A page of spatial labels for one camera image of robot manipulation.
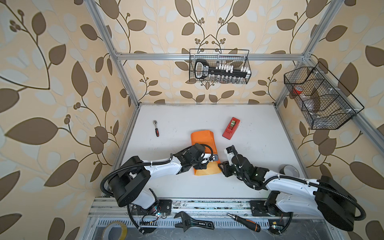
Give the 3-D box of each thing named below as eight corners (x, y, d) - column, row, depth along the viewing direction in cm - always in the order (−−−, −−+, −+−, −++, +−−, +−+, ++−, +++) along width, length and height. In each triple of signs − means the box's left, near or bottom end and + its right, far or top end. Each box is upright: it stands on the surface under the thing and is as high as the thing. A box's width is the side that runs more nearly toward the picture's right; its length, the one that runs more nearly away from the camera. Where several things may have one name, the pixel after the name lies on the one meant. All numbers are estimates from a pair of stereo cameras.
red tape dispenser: (221, 136, 103) (223, 131, 98) (231, 121, 111) (233, 116, 106) (230, 140, 101) (231, 135, 96) (239, 125, 109) (241, 119, 104)
